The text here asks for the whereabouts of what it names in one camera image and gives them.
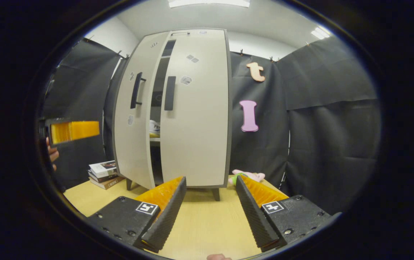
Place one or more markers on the small ceiling light panel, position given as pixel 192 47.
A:
pixel 320 32

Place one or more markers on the white canvas shoe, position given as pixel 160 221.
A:
pixel 154 127

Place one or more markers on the white cabinet door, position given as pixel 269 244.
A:
pixel 199 126
pixel 127 144

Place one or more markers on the white book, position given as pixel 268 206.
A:
pixel 102 168

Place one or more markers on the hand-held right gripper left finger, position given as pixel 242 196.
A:
pixel 169 216

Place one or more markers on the green pink plush toy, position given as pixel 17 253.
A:
pixel 250 176

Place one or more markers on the large ceiling light panel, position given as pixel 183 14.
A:
pixel 208 3

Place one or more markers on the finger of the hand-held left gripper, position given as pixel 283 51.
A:
pixel 75 130

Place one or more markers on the dark book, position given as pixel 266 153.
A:
pixel 100 177

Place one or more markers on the black backdrop cloth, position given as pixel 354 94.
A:
pixel 80 90
pixel 319 126

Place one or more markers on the white grey shoe cabinet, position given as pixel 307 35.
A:
pixel 159 86

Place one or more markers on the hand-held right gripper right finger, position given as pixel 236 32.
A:
pixel 255 216

